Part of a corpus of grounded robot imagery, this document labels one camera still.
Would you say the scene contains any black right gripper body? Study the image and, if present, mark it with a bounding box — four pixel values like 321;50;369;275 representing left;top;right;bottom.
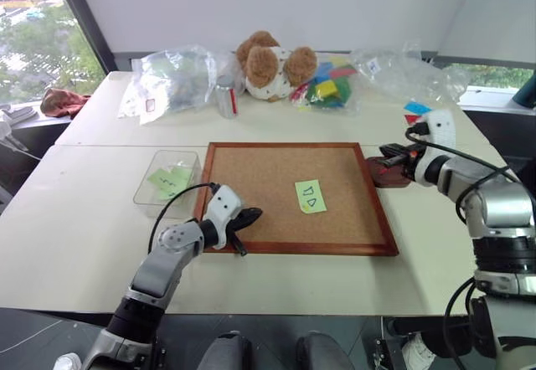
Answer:
399;144;426;182

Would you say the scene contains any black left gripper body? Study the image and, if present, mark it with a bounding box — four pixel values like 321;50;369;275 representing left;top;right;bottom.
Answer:
225;212;251;241

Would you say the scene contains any blue paper note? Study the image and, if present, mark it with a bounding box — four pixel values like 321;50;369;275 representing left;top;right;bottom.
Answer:
403;100;433;116

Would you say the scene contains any green sticky note with drawing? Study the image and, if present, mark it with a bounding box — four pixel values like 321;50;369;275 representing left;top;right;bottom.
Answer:
294;179;327;215

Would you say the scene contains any clear plastic box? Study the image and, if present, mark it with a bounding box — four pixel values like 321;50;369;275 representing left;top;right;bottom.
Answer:
132;149;202;219

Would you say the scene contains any wood-framed cork board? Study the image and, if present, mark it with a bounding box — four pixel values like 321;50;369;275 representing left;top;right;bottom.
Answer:
193;141;400;258

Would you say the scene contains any empty clear plastic bag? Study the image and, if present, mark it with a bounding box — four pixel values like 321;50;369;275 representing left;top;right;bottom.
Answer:
348;42;469;104

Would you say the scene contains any plastic bag of coloured blocks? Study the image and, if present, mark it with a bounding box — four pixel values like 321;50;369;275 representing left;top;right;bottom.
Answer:
288;51;362;118

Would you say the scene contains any dark rounded shape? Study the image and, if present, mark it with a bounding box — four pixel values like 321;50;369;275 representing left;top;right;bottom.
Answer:
295;331;358;370
196;330;253;370

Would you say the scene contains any silver metal can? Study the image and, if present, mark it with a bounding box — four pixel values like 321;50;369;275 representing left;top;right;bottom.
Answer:
214;75;240;119

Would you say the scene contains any dark teal container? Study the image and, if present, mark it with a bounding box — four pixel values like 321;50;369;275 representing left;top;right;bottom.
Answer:
513;77;536;110

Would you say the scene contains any brown and white teddy bear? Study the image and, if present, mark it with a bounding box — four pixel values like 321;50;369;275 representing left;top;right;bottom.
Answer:
234;30;319;104

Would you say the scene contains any clear plastic bag with items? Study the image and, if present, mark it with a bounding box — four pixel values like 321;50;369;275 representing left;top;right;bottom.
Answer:
117;44;238;127

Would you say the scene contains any clear plastic bottle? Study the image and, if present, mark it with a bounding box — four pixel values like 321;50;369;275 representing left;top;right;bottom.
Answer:
53;352;83;370

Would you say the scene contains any red-brown cloth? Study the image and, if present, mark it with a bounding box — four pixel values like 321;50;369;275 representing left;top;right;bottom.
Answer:
39;87;91;120

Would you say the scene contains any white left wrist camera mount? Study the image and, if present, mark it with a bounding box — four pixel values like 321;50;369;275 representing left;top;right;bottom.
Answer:
204;184;245;250

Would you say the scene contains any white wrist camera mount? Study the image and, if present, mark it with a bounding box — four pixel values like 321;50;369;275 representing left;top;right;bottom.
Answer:
204;184;245;250
417;109;458;150

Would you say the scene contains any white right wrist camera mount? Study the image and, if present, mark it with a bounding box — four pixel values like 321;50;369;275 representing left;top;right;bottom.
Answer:
417;109;458;150

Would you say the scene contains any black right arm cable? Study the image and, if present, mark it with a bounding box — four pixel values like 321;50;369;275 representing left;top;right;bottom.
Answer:
404;121;521;224

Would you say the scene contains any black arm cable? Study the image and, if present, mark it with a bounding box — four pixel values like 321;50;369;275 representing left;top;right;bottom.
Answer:
147;182;222;254
404;121;521;224

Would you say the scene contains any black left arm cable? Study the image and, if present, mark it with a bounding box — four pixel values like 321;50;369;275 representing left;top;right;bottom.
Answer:
147;182;222;254

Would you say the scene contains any black window frame post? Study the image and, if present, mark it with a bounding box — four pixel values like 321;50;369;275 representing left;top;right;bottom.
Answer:
50;0;119;74

